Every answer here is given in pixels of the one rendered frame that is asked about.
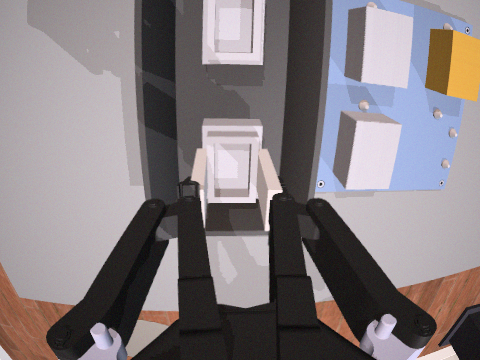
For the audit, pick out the yellow-orange block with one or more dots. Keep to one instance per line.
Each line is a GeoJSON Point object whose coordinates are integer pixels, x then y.
{"type": "Point", "coordinates": [453, 64]}

